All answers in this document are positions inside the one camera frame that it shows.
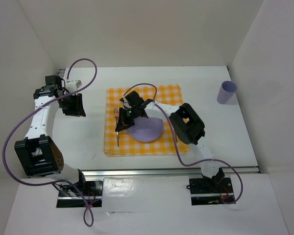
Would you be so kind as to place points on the aluminium left side rail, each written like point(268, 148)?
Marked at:
point(61, 72)

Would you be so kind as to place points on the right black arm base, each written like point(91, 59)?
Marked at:
point(211, 191)

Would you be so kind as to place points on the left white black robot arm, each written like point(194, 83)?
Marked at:
point(37, 152)

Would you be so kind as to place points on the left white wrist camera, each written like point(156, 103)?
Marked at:
point(73, 85)

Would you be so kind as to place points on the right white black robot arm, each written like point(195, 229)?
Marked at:
point(184, 124)

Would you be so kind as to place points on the yellow white checkered cloth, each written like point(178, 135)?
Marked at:
point(167, 94)

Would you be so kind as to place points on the copper fork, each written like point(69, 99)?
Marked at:
point(116, 116)

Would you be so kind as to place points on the purple plastic cup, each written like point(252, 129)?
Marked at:
point(227, 90)

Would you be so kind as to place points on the purple plastic plate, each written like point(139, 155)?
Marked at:
point(146, 129)

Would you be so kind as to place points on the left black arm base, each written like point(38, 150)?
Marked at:
point(68, 197)

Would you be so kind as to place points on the aluminium rail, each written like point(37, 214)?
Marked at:
point(102, 173)
point(61, 72)

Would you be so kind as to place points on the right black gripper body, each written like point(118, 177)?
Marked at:
point(132, 113)

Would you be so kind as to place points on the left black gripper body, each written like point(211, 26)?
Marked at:
point(71, 105)

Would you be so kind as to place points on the aluminium front rail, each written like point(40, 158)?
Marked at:
point(102, 173)

